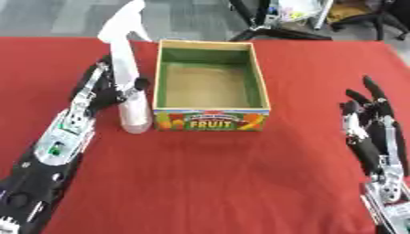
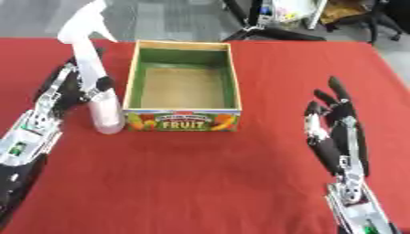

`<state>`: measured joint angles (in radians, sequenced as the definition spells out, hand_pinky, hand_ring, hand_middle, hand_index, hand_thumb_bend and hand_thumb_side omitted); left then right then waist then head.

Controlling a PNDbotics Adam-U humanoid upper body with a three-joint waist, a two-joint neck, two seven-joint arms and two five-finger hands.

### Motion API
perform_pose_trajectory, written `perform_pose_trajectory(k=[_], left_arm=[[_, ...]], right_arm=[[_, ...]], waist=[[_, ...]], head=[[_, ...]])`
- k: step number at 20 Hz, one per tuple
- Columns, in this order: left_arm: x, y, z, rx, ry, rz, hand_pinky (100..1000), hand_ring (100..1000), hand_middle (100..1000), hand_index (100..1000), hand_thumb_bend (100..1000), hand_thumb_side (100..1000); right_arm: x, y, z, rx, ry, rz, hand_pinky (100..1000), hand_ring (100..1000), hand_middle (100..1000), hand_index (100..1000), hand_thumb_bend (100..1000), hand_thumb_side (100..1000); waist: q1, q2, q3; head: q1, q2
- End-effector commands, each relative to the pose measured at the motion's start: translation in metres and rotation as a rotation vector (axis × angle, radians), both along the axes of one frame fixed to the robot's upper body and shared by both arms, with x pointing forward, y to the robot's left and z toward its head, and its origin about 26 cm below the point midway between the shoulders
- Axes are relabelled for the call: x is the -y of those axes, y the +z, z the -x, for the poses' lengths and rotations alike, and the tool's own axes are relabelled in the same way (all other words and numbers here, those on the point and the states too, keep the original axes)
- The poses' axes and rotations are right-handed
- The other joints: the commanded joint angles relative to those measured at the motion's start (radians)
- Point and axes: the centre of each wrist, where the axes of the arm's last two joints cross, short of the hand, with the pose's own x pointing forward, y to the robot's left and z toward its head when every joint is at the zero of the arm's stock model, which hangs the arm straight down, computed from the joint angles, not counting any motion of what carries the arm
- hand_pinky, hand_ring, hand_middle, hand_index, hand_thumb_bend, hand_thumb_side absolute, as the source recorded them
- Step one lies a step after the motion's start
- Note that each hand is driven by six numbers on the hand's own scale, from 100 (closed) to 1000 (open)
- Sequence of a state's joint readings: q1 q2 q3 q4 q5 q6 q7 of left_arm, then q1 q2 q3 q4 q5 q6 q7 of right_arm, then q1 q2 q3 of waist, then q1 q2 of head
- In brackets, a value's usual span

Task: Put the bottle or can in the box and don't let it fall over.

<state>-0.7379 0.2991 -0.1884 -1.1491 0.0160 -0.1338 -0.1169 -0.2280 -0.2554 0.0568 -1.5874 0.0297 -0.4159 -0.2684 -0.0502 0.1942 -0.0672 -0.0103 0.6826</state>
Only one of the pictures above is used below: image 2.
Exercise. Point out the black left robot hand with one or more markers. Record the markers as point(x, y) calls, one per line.
point(65, 91)

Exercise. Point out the black office chair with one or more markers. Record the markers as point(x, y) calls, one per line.
point(373, 18)

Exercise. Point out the white spray bottle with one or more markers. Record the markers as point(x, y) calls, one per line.
point(95, 82)

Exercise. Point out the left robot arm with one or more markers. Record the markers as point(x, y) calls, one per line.
point(24, 158)

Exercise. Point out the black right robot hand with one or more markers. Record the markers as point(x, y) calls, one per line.
point(341, 128)

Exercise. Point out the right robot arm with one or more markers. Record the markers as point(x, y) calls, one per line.
point(359, 207)

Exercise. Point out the open cardboard box green inside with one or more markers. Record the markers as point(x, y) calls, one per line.
point(182, 88)

